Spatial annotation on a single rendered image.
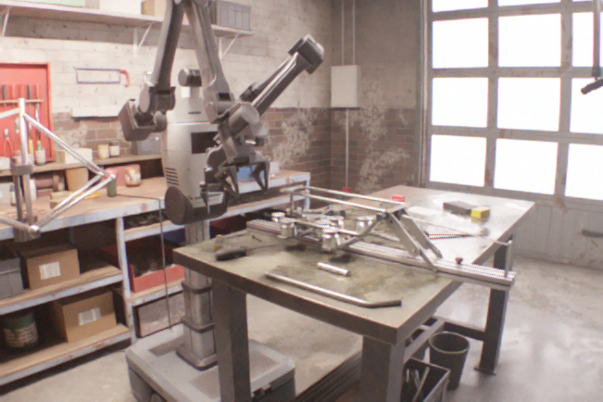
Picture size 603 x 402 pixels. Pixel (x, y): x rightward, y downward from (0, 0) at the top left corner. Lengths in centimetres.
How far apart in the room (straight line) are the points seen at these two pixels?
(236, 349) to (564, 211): 329
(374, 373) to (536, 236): 329
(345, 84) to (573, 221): 261
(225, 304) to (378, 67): 357
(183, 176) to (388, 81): 323
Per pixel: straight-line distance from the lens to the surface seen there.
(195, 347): 192
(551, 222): 421
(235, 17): 354
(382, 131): 457
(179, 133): 161
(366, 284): 110
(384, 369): 111
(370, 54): 467
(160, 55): 143
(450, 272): 118
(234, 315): 145
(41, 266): 234
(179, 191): 166
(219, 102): 117
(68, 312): 248
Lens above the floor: 131
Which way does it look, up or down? 9 degrees down
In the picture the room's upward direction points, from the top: straight up
